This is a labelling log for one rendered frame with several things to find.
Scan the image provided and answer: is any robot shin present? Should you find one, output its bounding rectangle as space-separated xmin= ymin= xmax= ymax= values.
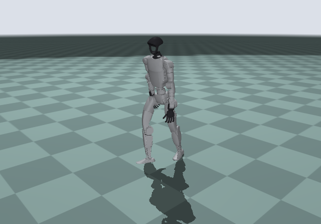
xmin=172 ymin=126 xmax=182 ymax=152
xmin=142 ymin=130 xmax=153 ymax=160

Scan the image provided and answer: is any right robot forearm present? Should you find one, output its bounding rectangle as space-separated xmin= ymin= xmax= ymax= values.
xmin=146 ymin=79 xmax=155 ymax=95

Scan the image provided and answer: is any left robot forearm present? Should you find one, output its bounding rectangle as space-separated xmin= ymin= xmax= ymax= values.
xmin=168 ymin=82 xmax=175 ymax=108

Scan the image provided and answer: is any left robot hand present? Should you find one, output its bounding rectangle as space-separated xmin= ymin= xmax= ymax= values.
xmin=163 ymin=104 xmax=175 ymax=123

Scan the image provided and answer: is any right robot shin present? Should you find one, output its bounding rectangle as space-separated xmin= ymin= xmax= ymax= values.
xmin=142 ymin=130 xmax=153 ymax=160

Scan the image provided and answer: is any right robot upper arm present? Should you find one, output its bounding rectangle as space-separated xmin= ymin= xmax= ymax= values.
xmin=142 ymin=55 xmax=150 ymax=81

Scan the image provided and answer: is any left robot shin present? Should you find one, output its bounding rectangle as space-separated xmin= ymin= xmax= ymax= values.
xmin=172 ymin=126 xmax=182 ymax=152

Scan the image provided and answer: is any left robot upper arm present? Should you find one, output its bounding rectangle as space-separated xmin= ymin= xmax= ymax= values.
xmin=163 ymin=59 xmax=174 ymax=89

